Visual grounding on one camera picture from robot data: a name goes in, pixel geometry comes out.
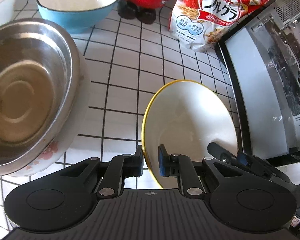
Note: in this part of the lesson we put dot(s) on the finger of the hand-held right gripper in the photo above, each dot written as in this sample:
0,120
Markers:
218,152
265,170

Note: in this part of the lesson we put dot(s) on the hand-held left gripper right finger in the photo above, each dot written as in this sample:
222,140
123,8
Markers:
162,162

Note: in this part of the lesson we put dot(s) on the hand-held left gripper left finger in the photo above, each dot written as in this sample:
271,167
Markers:
140,165

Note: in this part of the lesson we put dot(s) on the yellow-rimmed white bowl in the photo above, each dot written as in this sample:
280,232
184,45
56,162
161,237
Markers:
190,120

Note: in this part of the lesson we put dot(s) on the white floral bowl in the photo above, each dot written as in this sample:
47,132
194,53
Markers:
82,92

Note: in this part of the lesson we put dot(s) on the stainless steel bowl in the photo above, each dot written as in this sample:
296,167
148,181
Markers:
27,92

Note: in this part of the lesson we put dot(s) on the blue bowl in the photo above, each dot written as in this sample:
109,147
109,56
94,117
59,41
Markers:
72,17

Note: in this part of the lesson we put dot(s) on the white computer case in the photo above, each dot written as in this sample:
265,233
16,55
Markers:
265,80

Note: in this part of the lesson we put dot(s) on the red cereal bag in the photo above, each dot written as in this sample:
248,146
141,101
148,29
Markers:
215,12

